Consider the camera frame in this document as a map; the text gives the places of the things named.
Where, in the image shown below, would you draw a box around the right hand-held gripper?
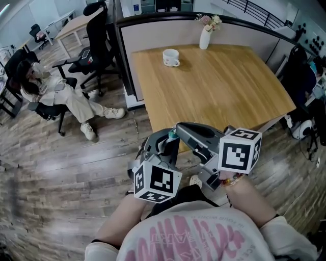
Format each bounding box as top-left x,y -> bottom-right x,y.
176,122 -> 263,192

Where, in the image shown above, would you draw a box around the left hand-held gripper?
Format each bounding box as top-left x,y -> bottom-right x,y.
127,128 -> 183,204

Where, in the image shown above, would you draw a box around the person's right forearm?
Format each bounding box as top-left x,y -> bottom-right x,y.
219,170 -> 279,229

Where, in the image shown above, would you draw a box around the person's left forearm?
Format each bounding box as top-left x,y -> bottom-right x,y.
95,195 -> 148,247

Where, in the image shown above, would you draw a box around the white clog shoe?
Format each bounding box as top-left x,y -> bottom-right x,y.
189,174 -> 203,188

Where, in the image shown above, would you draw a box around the black trousers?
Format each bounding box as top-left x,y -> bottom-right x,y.
150,185 -> 220,222

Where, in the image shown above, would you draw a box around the white ceramic cup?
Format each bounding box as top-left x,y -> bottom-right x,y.
162,48 -> 181,67

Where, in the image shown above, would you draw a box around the white shirt with pink print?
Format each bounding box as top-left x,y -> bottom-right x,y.
85,200 -> 319,261

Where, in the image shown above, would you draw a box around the white round wheeled device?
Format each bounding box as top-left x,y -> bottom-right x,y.
284,114 -> 314,140

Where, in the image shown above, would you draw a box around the white ceramic vase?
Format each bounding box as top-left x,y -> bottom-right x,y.
199,27 -> 211,50

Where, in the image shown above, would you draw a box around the wooden table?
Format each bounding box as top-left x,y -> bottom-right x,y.
114,12 -> 315,112

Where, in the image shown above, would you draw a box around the black mesh office chair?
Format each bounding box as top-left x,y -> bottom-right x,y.
280,45 -> 318,123

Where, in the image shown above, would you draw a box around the black high-back office chair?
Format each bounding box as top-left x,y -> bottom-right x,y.
52,1 -> 122,97

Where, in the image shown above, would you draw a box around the pink and white flowers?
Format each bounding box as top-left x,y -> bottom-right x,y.
195,14 -> 223,33

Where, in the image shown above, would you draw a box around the black metal railing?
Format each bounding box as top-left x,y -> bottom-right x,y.
221,0 -> 286,29

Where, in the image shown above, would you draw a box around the light wooden desk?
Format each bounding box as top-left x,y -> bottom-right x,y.
55,14 -> 90,59

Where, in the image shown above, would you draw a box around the black chair with grey armrests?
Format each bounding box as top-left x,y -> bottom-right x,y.
0,48 -> 78,136

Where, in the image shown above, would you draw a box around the white desk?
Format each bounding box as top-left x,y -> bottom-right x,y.
38,9 -> 76,47

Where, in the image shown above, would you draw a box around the small black office chair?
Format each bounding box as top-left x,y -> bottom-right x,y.
29,23 -> 51,50

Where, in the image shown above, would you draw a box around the beaded bracelet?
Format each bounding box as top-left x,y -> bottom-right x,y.
220,173 -> 246,188

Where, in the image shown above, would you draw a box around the black floor cable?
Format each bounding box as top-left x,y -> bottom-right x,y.
300,137 -> 320,161

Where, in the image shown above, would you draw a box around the group of black wall objects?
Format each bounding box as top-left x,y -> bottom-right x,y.
294,22 -> 326,55

